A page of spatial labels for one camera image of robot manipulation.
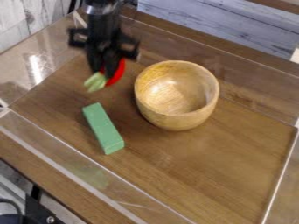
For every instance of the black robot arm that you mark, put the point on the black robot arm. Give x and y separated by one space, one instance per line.
105 11

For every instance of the clear acrylic tray wall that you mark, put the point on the clear acrylic tray wall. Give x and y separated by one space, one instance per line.
229 172

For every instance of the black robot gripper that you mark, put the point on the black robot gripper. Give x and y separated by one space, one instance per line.
105 42

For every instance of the black clamp under table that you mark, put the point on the black clamp under table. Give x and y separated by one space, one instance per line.
30 211

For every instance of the wooden bowl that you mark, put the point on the wooden bowl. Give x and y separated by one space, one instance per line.
177 94

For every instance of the green rectangular block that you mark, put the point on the green rectangular block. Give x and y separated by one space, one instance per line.
103 128

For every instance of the red plush radish toy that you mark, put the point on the red plush radish toy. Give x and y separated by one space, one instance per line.
98 80

